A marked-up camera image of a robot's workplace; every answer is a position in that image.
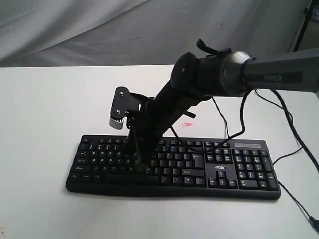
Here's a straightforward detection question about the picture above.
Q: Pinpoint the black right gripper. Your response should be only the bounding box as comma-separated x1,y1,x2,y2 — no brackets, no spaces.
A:
124,83,210,169

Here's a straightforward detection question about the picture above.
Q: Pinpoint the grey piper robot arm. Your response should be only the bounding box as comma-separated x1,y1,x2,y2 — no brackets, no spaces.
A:
124,40,319,162

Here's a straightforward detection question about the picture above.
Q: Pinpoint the black acer keyboard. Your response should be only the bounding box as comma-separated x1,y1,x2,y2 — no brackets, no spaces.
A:
66,135,281,200

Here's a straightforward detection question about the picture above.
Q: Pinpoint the grey backdrop cloth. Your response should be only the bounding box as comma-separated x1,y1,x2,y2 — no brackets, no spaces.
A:
0,0,311,67

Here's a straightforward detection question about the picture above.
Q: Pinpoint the black tripod stand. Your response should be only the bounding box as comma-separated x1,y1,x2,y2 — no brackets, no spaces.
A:
290,0,316,52

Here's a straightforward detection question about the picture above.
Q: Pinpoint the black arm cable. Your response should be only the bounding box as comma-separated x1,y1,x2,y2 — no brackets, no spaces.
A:
171,89,319,175

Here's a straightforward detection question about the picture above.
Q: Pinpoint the thin black cable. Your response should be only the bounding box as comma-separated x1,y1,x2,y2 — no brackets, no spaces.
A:
254,89,319,225

